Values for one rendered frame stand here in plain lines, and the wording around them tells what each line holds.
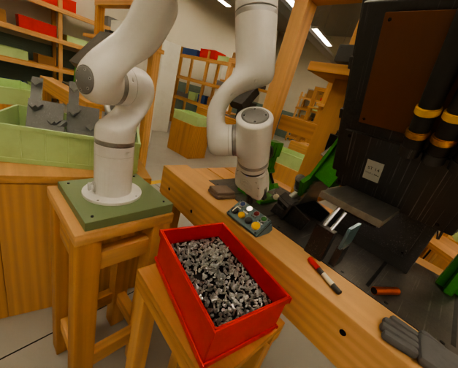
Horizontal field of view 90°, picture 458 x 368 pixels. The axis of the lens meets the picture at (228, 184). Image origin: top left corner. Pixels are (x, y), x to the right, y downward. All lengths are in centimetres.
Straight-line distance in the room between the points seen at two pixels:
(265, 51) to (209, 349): 59
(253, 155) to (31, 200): 102
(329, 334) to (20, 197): 123
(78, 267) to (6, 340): 86
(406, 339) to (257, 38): 72
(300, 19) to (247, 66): 102
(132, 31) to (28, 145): 80
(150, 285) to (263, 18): 67
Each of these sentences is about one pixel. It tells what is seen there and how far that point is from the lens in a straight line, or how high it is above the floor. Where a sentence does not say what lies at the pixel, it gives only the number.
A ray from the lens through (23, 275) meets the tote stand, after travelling 155.
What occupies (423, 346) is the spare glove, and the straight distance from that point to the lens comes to 73.
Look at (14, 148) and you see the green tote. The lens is 136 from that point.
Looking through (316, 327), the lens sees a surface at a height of 81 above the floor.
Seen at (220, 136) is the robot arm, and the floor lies 121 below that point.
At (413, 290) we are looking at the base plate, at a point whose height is 90.
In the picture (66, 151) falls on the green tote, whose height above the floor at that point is 87.
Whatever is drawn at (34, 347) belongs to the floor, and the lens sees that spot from 160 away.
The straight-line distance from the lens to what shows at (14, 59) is 671.
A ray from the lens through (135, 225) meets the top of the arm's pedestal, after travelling 82.
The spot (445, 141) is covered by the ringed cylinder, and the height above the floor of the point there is 133.
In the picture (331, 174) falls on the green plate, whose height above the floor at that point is 115.
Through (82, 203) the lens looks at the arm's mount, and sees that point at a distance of 85.
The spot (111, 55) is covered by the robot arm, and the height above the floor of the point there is 132.
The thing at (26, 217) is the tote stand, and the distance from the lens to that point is 135.
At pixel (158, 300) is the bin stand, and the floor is 80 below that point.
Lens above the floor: 131
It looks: 21 degrees down
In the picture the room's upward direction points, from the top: 16 degrees clockwise
